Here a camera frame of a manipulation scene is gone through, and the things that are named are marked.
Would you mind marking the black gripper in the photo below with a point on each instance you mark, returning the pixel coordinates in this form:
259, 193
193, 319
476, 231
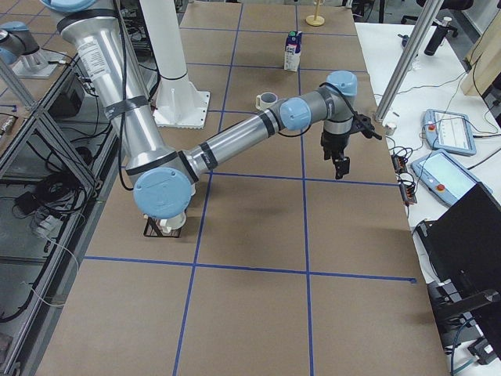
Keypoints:
333, 142

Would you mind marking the white mug grey inside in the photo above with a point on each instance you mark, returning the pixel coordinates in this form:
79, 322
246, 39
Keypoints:
265, 100

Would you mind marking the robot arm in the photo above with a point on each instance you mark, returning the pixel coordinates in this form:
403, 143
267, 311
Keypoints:
163, 178

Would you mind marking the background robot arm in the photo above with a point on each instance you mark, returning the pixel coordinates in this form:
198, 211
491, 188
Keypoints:
20, 50

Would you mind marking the blue white milk carton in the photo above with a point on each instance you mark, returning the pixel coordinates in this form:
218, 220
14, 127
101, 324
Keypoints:
292, 51

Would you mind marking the white cup with lettering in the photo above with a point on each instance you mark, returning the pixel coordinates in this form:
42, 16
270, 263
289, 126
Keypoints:
168, 226

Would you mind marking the black power strip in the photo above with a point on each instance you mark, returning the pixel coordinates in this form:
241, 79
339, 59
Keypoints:
406, 182

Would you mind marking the near teach pendant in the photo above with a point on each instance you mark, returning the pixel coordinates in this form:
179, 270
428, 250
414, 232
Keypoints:
443, 176

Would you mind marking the teach pendant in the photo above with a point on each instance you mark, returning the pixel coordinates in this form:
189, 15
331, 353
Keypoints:
449, 131
443, 176

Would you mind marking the far teach pendant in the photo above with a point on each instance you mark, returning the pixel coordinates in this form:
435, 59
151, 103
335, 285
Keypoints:
449, 131

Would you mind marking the black monitor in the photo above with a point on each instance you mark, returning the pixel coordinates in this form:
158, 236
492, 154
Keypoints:
463, 246

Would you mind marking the wooden mug tree stand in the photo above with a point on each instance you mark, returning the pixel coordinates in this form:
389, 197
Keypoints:
316, 20

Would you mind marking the black cylinder bottle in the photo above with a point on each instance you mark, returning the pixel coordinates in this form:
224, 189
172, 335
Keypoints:
437, 37

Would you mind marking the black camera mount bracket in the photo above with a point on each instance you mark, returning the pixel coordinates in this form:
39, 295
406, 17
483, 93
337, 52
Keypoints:
362, 123

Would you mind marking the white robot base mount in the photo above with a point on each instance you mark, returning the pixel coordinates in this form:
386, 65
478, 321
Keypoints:
178, 103

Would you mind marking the aluminium frame post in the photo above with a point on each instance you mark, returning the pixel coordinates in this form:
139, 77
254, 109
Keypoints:
424, 22

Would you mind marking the black wire cup rack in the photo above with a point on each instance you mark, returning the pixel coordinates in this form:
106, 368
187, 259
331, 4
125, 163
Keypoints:
154, 229

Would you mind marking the aluminium frame rail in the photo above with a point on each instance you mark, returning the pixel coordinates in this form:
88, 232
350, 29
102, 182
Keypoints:
44, 124

